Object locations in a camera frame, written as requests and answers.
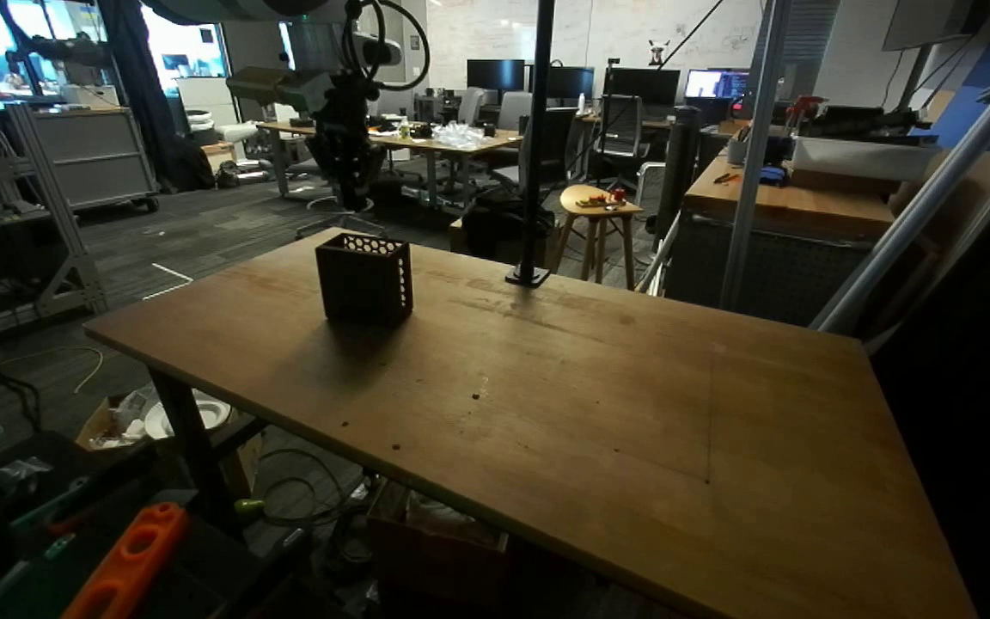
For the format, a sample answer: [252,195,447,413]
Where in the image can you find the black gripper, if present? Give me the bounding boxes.
[310,73,386,218]

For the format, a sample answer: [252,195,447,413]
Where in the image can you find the black perforated box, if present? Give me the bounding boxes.
[312,231,415,329]

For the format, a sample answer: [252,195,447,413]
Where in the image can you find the orange plastic object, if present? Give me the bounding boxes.
[62,497,192,619]

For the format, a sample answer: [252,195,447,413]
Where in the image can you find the black bag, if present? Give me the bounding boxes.
[447,187,558,273]

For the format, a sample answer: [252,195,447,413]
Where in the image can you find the dark computer monitor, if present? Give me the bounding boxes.
[543,62,598,107]
[463,54,530,97]
[603,64,686,113]

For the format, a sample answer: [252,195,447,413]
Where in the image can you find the black vertical pole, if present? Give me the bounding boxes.
[511,0,562,290]

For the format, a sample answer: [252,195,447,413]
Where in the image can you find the round wooden stool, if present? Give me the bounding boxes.
[547,181,648,291]

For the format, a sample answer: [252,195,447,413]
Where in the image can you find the small red items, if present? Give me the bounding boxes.
[577,187,631,214]

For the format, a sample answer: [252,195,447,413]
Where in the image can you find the grey rolling cabinet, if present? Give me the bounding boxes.
[23,103,164,218]

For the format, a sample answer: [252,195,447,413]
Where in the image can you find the black mesh office chair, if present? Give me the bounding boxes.
[590,90,649,164]

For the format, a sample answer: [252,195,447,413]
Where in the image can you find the black table leg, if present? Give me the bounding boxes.
[149,367,242,538]

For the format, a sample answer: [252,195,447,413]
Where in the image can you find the grey metal shelf rack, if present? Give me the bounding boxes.
[0,97,109,354]

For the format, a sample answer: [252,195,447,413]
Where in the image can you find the open cardboard box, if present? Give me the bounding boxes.
[71,390,162,460]

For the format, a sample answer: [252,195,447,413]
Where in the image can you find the lit computer monitor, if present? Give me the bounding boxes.
[681,64,757,107]

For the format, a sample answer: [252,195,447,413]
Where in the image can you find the silver upright pole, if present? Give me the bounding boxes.
[715,0,794,312]

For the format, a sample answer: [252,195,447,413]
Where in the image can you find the wooden top workbench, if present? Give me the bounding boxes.
[663,147,947,325]

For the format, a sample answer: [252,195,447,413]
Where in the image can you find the silver diagonal pole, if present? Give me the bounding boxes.
[809,34,990,337]

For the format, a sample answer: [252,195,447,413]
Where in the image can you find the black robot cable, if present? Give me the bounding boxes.
[341,0,432,97]

